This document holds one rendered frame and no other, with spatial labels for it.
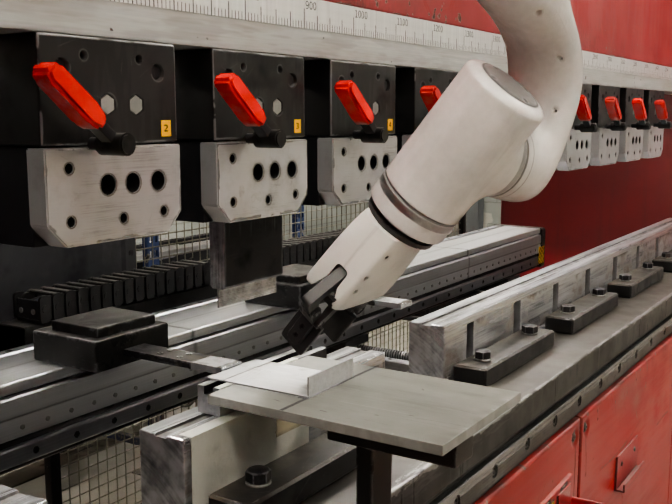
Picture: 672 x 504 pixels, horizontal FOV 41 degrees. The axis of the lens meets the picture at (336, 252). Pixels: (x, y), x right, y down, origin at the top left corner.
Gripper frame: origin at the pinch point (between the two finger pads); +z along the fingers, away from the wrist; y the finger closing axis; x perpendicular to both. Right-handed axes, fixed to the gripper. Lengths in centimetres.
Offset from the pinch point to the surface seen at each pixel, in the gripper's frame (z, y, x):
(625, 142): -9, -130, -14
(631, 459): 33, -106, 36
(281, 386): 6.3, 3.0, 1.9
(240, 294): 3.9, 1.2, -8.8
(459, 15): -24, -44, -27
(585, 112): -16, -90, -15
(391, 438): -3.7, 8.7, 14.7
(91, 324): 21.1, 3.9, -20.9
